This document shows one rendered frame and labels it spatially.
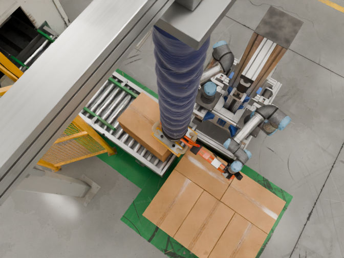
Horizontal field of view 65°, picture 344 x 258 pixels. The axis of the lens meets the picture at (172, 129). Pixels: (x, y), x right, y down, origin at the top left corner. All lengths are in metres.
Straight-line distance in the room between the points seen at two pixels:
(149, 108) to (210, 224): 1.37
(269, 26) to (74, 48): 1.56
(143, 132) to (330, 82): 2.93
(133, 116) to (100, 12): 2.17
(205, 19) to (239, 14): 3.85
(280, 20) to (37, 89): 1.72
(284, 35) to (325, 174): 2.49
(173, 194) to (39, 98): 2.52
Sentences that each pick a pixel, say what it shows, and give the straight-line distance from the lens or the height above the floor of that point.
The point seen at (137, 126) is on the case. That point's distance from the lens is 2.72.
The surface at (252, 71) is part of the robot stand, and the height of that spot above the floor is 2.03.
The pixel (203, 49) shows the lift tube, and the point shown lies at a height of 2.63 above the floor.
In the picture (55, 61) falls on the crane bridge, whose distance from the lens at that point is 0.61.
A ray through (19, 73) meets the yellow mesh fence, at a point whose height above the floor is 1.69.
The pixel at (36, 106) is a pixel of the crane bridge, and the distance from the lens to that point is 0.58.
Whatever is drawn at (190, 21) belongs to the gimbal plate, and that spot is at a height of 2.88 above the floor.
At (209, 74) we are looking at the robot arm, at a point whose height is 1.59.
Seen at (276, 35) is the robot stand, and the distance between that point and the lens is 1.98.
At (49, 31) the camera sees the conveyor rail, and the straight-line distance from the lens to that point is 3.95.
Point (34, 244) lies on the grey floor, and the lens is 3.94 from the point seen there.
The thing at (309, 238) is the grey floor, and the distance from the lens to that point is 3.94.
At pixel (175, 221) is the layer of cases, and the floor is 0.54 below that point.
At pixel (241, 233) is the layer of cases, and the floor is 0.54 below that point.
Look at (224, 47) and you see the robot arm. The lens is 2.27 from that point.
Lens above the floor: 3.54
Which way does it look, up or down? 74 degrees down
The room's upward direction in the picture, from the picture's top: 1 degrees clockwise
